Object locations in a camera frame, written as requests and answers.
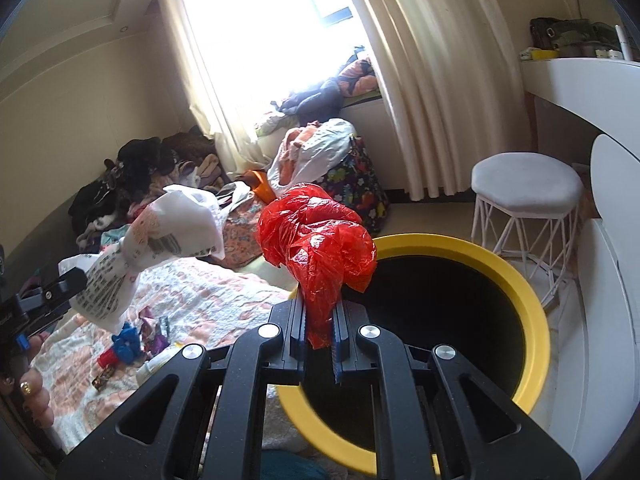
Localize red plastic bag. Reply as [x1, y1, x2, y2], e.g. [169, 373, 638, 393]
[256, 183, 378, 351]

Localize orange bag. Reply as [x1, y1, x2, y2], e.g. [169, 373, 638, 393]
[242, 170, 276, 206]

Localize blue wrapper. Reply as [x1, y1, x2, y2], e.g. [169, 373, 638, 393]
[111, 322, 144, 363]

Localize dark clothes heap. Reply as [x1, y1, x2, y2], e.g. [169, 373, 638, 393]
[272, 77, 346, 121]

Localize person's left hand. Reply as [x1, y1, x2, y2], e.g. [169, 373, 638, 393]
[0, 331, 55, 431]

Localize sheer cream curtain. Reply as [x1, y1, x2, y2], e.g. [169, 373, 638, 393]
[157, 0, 271, 171]

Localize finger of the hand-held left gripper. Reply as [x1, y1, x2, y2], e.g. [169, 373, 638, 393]
[17, 302, 71, 348]
[15, 267, 87, 318]

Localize person's teal pants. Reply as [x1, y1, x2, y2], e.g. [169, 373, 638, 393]
[260, 450, 326, 480]

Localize pink and white blanket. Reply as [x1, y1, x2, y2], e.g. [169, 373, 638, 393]
[27, 255, 301, 456]

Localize pile of clothes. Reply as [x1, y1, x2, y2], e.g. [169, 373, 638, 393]
[67, 130, 236, 256]

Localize brown bear bin yellow rim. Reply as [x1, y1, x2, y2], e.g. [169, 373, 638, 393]
[274, 233, 551, 478]

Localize purple pink wrapper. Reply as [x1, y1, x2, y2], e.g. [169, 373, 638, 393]
[139, 307, 168, 358]

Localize dinosaur print storage bag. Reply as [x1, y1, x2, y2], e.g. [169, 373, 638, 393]
[320, 135, 391, 233]

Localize white printed plastic bag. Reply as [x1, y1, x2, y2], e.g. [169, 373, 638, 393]
[59, 185, 227, 335]

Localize white plastic bag of clothes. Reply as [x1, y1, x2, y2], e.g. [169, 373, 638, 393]
[267, 119, 358, 196]

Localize white vanity desk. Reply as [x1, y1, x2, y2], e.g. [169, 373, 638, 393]
[520, 57, 640, 161]

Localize brown candy wrapper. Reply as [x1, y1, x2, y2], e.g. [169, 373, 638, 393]
[92, 364, 117, 392]

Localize window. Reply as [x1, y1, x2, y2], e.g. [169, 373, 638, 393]
[185, 0, 381, 126]

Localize orange printed dark blanket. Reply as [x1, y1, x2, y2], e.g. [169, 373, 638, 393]
[337, 57, 378, 96]

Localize pink floral bag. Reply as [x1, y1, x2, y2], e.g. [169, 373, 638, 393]
[220, 200, 266, 268]

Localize white wire stool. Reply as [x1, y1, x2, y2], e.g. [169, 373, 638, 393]
[470, 152, 586, 311]

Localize white chair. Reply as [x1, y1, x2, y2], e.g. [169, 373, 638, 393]
[547, 135, 640, 476]

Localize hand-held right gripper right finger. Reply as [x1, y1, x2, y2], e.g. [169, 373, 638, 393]
[332, 300, 583, 480]

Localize white window bench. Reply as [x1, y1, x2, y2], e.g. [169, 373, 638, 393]
[342, 91, 408, 201]

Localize pleated cream curtain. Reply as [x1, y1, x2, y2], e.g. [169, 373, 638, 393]
[345, 0, 531, 201]

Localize white garment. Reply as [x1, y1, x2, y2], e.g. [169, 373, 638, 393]
[210, 182, 251, 226]

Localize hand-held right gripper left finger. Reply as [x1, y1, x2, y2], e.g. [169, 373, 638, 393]
[56, 287, 308, 480]

